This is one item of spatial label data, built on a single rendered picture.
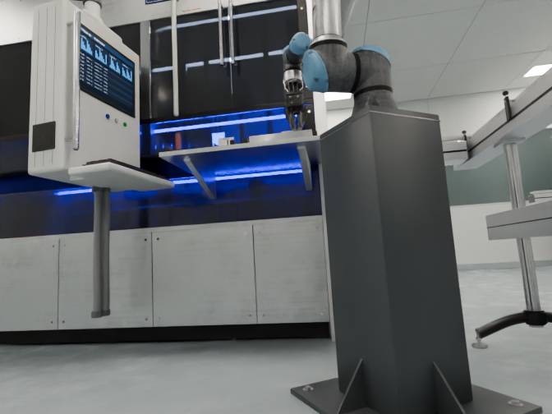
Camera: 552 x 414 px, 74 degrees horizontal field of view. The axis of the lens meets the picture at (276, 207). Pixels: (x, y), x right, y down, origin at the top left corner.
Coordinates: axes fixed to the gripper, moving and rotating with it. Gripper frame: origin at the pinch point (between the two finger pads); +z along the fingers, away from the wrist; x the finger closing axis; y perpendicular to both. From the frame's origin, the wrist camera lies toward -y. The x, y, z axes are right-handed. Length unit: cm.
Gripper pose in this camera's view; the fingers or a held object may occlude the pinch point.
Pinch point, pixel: (297, 131)
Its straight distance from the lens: 153.9
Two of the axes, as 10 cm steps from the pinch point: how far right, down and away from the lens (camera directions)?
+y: -1.6, -1.2, -9.8
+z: 0.6, 9.9, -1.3
